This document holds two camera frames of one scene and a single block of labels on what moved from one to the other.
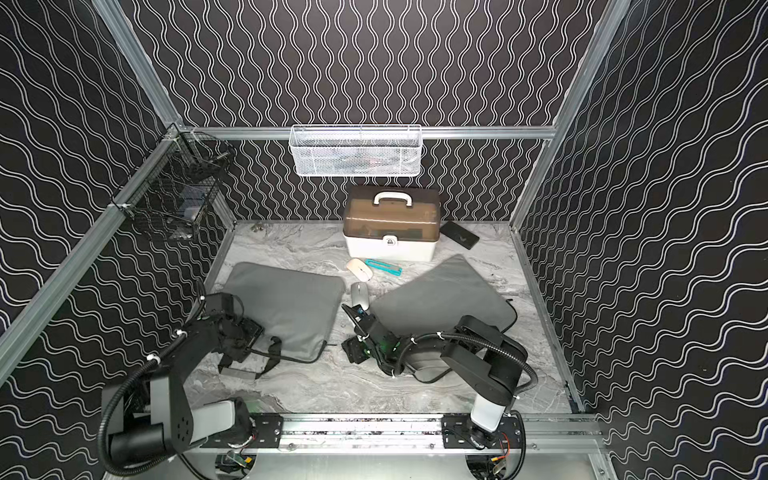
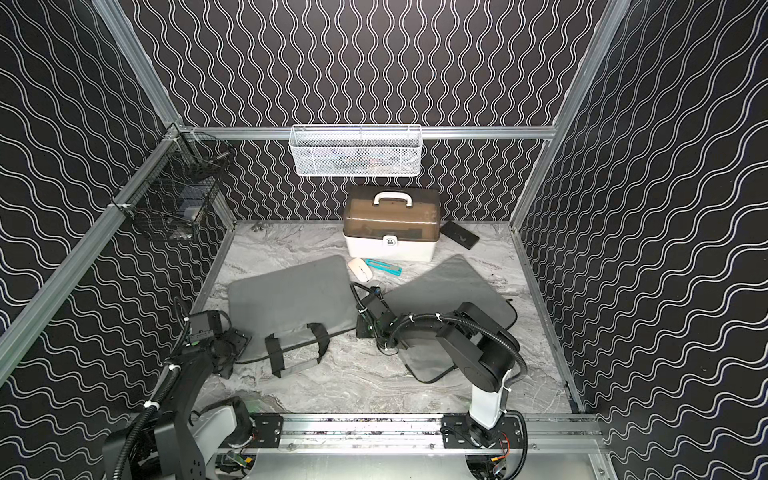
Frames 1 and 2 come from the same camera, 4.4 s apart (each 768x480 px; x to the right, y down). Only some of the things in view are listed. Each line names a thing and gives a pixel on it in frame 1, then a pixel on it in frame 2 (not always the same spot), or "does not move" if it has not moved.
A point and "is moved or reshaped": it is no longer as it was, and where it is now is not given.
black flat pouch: (459, 235) does not move
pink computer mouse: (360, 269) does not move
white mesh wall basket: (356, 150) does not move
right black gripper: (351, 348) to (360, 331)
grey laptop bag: (295, 307) is moved or reshaped
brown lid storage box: (392, 223) does not move
